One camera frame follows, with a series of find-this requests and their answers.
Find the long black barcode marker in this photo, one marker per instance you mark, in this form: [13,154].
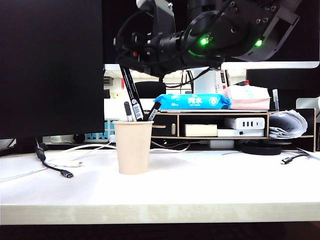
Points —
[132,95]

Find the large black monitor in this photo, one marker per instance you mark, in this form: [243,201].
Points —
[50,62]

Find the white red printed box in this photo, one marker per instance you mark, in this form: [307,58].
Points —
[222,81]

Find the white paper sheet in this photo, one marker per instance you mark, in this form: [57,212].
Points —
[312,154]

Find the black marker white label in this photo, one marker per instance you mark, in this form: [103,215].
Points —
[153,112]

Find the clear pen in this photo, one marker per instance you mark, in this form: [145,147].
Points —
[275,100]

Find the white wall plug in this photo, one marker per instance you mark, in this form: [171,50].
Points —
[112,138]

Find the black round disc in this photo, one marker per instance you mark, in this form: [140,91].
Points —
[260,150]

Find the white multi-port charger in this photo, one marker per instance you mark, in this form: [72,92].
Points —
[240,123]

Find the silver monitor stand column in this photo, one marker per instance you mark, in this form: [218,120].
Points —
[204,83]

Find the flat white box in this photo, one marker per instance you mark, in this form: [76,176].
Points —
[230,133]

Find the white power adapter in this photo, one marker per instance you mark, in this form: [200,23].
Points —
[222,144]

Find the black wooden desk organizer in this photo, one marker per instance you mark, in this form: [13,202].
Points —
[311,130]

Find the white blue power strip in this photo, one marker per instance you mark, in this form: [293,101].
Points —
[108,126]
[95,137]

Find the black monitor stand leg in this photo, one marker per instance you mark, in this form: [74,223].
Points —
[25,146]

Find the red hanging ornament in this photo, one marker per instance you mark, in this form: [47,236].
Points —
[122,82]

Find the beige paper cup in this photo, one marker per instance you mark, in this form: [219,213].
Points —
[132,150]

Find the rolled grey papers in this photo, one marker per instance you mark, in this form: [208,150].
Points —
[287,125]

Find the silver bezel monitor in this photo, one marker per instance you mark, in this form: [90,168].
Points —
[310,30]

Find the black chair headrest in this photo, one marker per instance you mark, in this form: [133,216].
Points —
[152,90]

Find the pink tissue pack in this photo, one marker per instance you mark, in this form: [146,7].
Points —
[250,100]

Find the cream rectangular box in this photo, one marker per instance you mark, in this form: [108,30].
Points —
[200,130]

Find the red package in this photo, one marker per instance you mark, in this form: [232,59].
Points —
[243,83]

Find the silver stand object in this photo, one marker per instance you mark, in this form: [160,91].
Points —
[307,102]

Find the grey capped black marker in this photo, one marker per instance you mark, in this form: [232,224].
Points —
[128,111]

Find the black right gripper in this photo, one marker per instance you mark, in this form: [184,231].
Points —
[142,45]

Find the blue wet wipes pack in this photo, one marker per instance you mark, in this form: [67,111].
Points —
[195,101]

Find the black ball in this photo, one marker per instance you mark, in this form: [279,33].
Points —
[79,138]

